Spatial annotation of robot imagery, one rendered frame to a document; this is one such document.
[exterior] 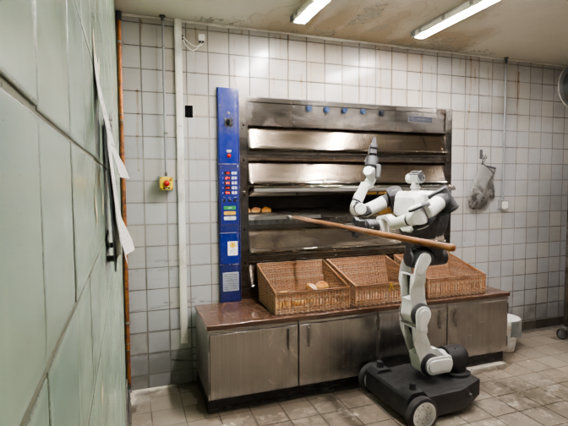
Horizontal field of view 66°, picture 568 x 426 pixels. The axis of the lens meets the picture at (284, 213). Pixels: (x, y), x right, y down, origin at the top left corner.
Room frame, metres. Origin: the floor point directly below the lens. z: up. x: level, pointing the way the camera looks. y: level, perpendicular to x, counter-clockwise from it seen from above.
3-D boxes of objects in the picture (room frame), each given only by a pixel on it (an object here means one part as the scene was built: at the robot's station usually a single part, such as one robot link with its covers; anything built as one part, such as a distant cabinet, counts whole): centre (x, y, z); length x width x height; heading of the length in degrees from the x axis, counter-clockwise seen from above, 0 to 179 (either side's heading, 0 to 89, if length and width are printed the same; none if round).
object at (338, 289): (3.16, -0.12, 0.72); 0.56 x 0.49 x 0.28; 108
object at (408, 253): (2.81, -0.91, 1.00); 0.28 x 0.13 x 0.18; 111
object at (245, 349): (3.30, -0.57, 0.29); 2.42 x 0.56 x 0.58; 110
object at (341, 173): (3.60, -0.58, 1.54); 1.79 x 0.11 x 0.19; 110
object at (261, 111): (3.63, -0.57, 1.99); 1.80 x 0.08 x 0.21; 110
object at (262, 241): (3.60, -0.58, 1.02); 1.79 x 0.11 x 0.19; 110
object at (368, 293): (3.35, -0.68, 0.72); 0.56 x 0.49 x 0.28; 110
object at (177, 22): (3.12, 0.73, 1.45); 0.05 x 0.02 x 2.30; 110
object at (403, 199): (2.81, -0.89, 1.27); 0.34 x 0.30 x 0.36; 26
